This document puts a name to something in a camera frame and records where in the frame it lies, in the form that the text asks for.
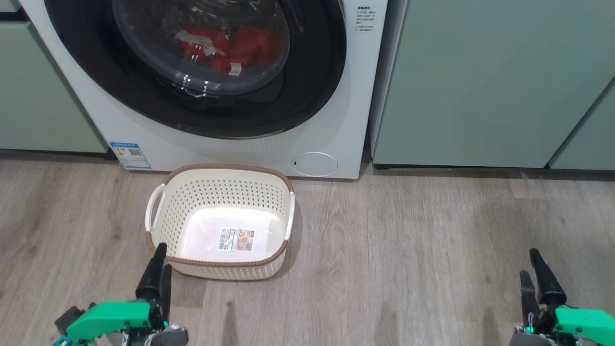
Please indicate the red garment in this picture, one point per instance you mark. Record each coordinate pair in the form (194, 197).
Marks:
(250, 45)

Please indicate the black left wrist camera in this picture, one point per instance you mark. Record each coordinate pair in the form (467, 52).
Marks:
(69, 319)

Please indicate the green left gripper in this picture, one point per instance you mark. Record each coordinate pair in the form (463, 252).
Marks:
(115, 319)

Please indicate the wide green cabinet panel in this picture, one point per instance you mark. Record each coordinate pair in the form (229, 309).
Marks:
(480, 81)

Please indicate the blue energy label sticker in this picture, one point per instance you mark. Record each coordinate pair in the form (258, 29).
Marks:
(130, 154)

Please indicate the black round washer door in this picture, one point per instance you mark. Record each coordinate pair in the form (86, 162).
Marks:
(307, 72)

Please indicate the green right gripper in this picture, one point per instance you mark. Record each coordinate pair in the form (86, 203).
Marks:
(586, 327)

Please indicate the plain green cabinet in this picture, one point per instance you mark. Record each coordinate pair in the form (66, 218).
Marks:
(38, 96)

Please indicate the cream perforated laundry basket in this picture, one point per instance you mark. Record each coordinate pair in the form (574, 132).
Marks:
(216, 192)

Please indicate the white front-load washing machine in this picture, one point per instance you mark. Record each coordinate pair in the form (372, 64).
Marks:
(336, 96)

